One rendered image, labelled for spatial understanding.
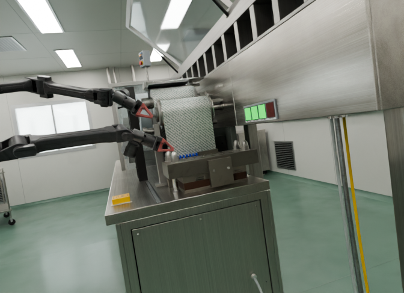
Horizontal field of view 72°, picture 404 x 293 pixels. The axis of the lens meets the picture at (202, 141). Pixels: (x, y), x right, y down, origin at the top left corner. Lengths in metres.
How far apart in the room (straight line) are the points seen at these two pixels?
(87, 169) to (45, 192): 0.99
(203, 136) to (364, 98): 0.82
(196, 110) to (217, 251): 0.64
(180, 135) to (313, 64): 0.72
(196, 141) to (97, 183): 5.72
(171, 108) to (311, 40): 0.72
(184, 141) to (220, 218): 0.40
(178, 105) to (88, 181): 5.76
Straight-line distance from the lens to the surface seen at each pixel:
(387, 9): 0.77
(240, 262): 1.25
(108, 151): 6.88
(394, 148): 0.90
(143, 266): 1.15
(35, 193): 7.20
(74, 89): 1.50
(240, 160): 1.21
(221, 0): 1.38
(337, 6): 0.79
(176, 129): 1.32
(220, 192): 1.13
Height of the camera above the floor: 1.16
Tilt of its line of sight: 3 degrees down
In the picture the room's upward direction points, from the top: 8 degrees counter-clockwise
